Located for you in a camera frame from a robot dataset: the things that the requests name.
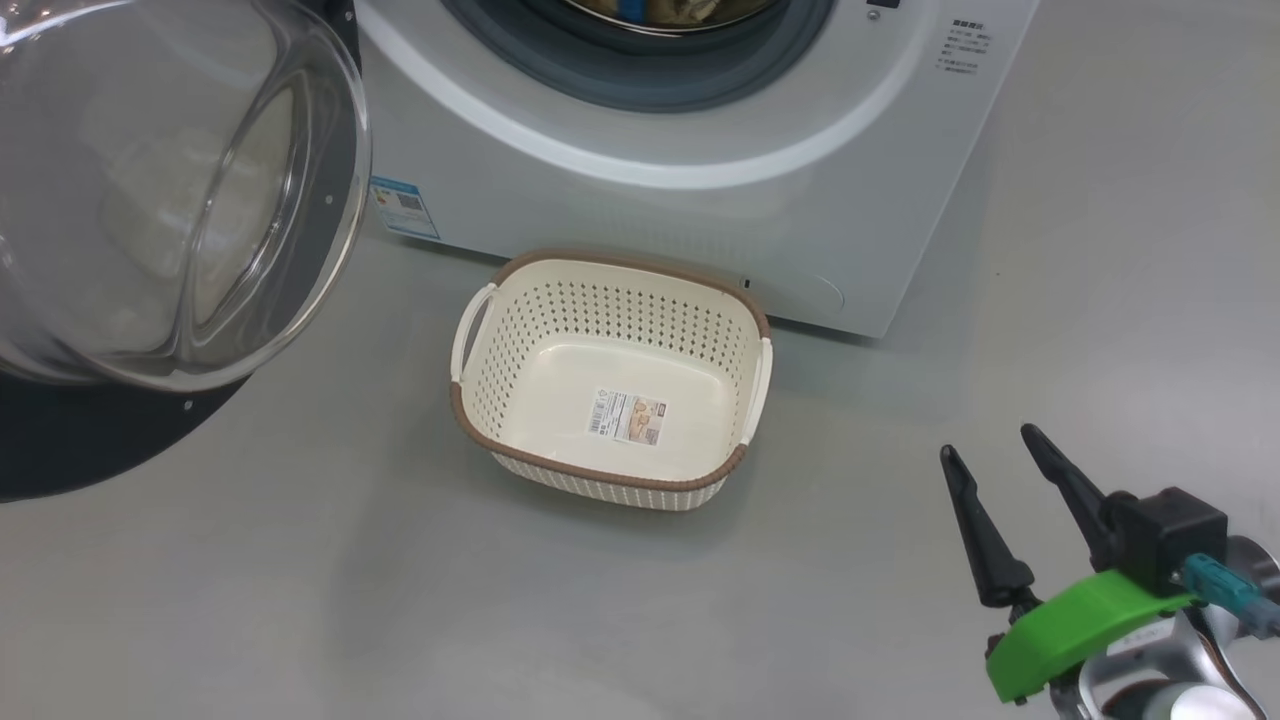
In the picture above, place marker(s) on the small printed text sticker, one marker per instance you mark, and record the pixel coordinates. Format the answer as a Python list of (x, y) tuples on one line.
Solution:
[(963, 45)]

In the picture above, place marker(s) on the blue energy label sticker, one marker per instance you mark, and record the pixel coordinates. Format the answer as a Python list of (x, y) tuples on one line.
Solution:
[(405, 208)]

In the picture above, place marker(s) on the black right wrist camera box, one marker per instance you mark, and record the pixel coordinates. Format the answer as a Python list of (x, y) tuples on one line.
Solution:
[(1165, 535)]

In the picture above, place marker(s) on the steel washer drum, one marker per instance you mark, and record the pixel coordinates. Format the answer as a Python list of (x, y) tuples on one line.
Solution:
[(600, 18)]

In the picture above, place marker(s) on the cream garment with blue trim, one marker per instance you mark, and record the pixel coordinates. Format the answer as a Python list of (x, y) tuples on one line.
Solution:
[(685, 10)]

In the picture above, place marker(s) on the white front-load washing machine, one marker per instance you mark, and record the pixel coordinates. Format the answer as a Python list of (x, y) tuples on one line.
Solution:
[(700, 200)]

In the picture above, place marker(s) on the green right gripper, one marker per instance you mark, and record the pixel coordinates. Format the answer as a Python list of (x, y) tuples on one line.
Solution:
[(1060, 635)]

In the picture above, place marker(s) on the cream perforated basket brown rim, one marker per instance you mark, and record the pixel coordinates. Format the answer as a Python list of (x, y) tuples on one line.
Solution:
[(620, 290)]

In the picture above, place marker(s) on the paper product label in basket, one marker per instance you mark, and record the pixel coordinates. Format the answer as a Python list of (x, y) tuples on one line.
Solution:
[(627, 417)]

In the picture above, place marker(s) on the round black glass washer door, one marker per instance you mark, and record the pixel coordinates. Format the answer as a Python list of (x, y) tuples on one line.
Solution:
[(100, 440)]

